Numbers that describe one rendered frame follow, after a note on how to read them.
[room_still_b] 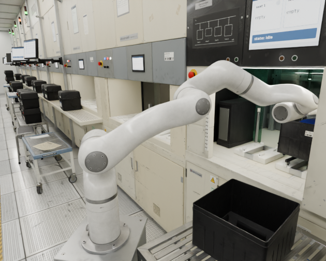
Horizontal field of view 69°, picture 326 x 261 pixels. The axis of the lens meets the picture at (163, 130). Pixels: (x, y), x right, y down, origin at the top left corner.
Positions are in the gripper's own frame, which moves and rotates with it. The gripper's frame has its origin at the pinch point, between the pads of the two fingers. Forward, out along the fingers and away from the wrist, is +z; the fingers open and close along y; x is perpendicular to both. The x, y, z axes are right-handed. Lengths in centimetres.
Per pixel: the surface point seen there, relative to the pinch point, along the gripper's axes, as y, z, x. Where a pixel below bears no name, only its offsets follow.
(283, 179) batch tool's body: -1.3, -19.0, -34.6
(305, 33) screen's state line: 4.8, -30.9, 30.1
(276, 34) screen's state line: -6.2, -30.9, 30.6
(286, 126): -7.4, -10.4, -10.5
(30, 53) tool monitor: -351, -79, 36
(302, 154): 1.9, -10.7, -22.4
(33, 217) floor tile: -184, -118, -122
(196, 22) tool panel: -53, -31, 41
